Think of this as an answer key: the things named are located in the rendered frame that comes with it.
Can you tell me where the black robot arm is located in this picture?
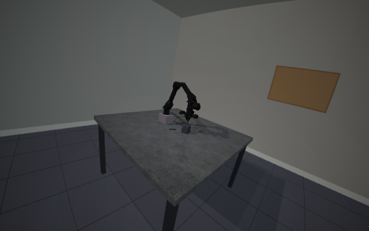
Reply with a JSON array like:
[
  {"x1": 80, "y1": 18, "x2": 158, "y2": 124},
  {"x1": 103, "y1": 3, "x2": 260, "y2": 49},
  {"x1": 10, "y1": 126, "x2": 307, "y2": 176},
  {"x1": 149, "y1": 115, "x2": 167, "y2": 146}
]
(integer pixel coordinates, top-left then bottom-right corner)
[{"x1": 163, "y1": 81, "x2": 200, "y2": 115}]

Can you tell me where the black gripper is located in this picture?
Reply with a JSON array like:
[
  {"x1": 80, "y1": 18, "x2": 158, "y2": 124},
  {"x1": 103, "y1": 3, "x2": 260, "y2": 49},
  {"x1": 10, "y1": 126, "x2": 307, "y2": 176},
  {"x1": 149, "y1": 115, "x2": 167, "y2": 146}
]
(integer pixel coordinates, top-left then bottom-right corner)
[{"x1": 179, "y1": 107, "x2": 198, "y2": 123}]

